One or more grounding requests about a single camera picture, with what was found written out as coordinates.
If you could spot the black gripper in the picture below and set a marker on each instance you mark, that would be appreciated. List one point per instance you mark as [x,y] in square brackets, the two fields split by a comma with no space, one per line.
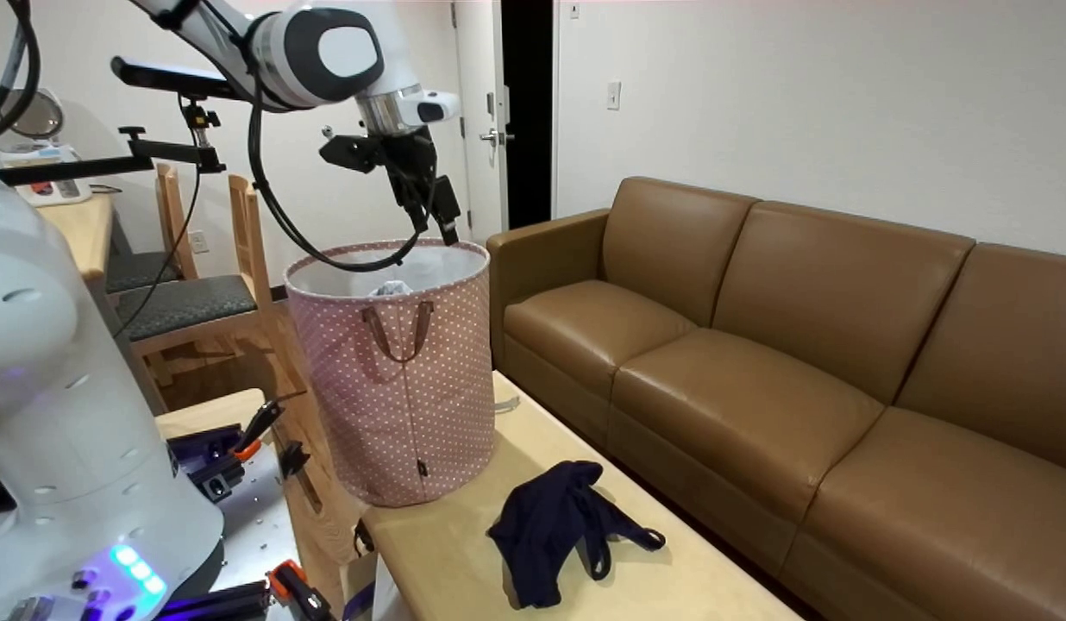
[410,161]

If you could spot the light pajama pants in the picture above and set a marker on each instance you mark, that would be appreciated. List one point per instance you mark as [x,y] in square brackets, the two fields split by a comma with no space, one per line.
[392,286]

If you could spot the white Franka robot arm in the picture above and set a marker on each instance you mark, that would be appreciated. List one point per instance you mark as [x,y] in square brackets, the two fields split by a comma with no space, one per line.
[51,382]

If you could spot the pink patterned laundry bin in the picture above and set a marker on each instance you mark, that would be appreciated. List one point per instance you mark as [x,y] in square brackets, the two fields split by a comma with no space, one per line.
[416,416]

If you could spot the black door keypad lock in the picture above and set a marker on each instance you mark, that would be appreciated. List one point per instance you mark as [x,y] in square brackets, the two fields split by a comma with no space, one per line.
[490,100]

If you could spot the white door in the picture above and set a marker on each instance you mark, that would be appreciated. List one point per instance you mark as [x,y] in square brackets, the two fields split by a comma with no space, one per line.
[474,57]

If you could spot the wooden chair grey cushion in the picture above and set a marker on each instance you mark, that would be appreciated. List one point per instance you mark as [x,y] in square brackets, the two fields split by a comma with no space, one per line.
[87,229]
[187,305]

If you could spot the orange black clamp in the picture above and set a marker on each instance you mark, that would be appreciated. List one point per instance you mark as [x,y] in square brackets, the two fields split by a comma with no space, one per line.
[297,586]
[264,421]

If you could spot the navy blue garment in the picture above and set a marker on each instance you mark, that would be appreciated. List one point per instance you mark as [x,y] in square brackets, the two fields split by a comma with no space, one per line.
[549,528]

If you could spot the blue black tool case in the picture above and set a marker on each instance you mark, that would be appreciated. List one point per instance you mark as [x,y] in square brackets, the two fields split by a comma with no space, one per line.
[209,460]

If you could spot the light wood robot table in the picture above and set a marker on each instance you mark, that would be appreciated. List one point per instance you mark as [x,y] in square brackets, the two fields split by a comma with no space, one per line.
[266,517]

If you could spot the brown leather sofa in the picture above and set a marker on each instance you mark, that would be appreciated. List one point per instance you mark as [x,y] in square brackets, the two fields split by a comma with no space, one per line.
[785,391]

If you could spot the light wood coffee table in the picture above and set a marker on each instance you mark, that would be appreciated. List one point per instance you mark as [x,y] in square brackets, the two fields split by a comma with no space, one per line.
[623,573]

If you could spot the small round mirror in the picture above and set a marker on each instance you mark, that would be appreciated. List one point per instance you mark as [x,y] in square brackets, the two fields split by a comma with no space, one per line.
[38,115]

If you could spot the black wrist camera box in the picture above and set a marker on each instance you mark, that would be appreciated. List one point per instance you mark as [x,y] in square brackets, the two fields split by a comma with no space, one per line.
[354,148]

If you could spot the white light switch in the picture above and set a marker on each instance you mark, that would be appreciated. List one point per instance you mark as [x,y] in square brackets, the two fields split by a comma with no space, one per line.
[612,99]

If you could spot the black stereo camera bar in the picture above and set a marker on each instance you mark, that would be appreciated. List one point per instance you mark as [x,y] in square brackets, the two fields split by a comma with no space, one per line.
[173,78]

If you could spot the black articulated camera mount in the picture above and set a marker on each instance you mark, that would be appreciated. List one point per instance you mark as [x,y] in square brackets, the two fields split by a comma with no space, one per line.
[72,167]

